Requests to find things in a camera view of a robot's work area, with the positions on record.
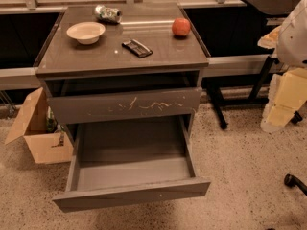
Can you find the open grey middle drawer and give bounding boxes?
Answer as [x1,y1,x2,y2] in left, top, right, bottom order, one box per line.
[54,116,210,212]

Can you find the open cardboard box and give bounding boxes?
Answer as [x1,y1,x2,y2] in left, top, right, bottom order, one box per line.
[5,87,73,164]

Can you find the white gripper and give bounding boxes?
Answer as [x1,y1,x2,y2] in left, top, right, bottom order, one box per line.
[257,26,307,133]

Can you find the red apple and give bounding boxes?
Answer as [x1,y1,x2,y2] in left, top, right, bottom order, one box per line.
[172,18,191,36]

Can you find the black side table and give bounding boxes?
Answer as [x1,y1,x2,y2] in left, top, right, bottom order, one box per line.
[204,0,301,129]

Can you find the grey drawer cabinet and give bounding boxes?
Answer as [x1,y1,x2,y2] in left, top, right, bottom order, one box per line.
[33,2,212,146]

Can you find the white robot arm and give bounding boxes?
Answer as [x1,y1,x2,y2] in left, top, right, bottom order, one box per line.
[258,0,307,133]

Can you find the scratched grey top drawer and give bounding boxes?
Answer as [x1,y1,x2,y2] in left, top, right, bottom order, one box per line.
[48,87,201,124]

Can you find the white bowl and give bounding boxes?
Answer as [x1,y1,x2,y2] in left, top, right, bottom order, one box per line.
[66,22,106,45]

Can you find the black chair caster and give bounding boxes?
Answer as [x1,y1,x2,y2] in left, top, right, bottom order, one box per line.
[284,174,307,195]

